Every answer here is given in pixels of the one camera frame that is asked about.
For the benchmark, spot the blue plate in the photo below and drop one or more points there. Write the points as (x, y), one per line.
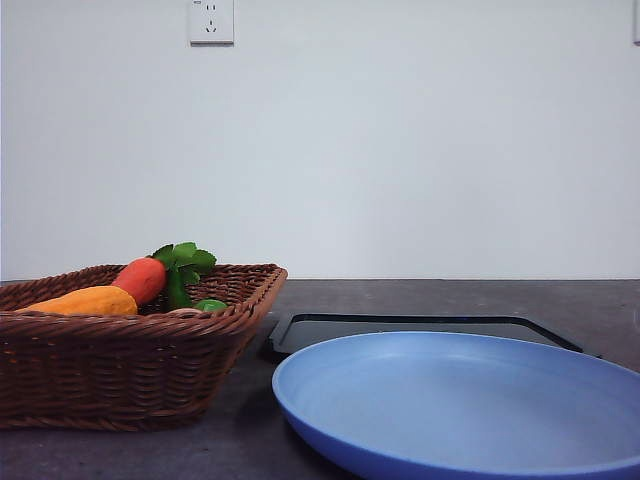
(411, 405)

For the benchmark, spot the brown egg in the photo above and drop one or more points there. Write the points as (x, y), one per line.
(184, 311)

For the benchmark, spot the brown wicker basket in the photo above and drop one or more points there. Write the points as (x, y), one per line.
(155, 370)

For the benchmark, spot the black tray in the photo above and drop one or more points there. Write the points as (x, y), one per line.
(297, 333)

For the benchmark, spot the small green toy lime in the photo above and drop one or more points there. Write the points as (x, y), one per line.
(211, 305)

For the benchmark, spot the green leafy toy vegetable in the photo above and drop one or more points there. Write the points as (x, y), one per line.
(184, 263)

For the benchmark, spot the orange toy carrot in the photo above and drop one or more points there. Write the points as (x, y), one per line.
(143, 277)

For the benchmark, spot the yellow toy fruit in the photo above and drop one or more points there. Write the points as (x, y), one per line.
(104, 300)

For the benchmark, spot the white wall socket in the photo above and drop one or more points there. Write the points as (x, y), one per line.
(212, 24)

